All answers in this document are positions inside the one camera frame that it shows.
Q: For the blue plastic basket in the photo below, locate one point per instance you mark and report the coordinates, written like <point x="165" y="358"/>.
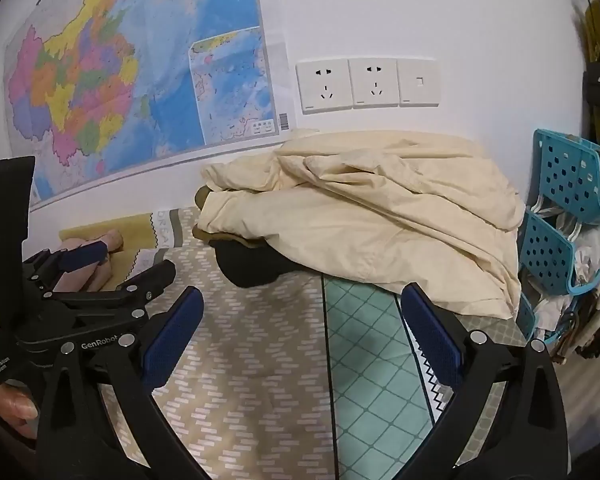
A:
<point x="568" y="171"/>
<point x="551" y="259"/>

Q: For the white middle wall socket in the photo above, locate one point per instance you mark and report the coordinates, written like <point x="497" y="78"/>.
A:
<point x="374" y="82"/>

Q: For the upper blue plastic basket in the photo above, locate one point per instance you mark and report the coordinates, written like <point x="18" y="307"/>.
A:
<point x="568" y="171"/>

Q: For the white left wall socket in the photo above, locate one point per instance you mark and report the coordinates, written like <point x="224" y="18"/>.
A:
<point x="324" y="85"/>

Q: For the pink folded garment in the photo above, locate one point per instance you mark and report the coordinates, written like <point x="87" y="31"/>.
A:
<point x="93" y="276"/>

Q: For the dark olive garment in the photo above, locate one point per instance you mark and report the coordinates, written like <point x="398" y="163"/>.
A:
<point x="246" y="263"/>

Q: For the patterned bed cover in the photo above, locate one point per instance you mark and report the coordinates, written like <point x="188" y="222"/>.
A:
<point x="305" y="378"/>

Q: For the cream beige jacket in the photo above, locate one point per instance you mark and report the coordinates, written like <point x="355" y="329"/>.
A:
<point x="388" y="208"/>

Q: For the white wall socket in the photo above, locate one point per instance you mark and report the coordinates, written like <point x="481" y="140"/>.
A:
<point x="374" y="82"/>
<point x="324" y="85"/>

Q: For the lower blue plastic basket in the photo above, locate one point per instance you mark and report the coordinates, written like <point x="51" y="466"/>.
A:
<point x="551" y="259"/>

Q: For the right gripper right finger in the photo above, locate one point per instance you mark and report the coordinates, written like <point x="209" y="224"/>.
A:
<point x="528" y="436"/>

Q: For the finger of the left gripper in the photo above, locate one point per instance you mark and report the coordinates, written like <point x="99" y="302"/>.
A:
<point x="48" y="267"/>
<point x="142" y="288"/>

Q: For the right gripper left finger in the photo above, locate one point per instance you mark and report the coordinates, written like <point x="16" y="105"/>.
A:
<point x="76" y="439"/>

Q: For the colourful wall map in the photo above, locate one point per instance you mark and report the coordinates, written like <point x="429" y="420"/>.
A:
<point x="96" y="90"/>

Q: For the person's left hand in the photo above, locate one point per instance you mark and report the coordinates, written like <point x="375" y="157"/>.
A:
<point x="18" y="410"/>

